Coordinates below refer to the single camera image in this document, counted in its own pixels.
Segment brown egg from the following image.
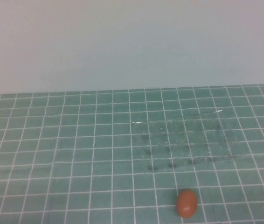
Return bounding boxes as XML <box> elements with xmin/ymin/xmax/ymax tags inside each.
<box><xmin>176</xmin><ymin>189</ymin><xmax>198</xmax><ymax>219</ymax></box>

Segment clear plastic egg tray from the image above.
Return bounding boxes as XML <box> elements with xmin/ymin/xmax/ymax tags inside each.
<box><xmin>132</xmin><ymin>108</ymin><xmax>235</xmax><ymax>174</ymax></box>

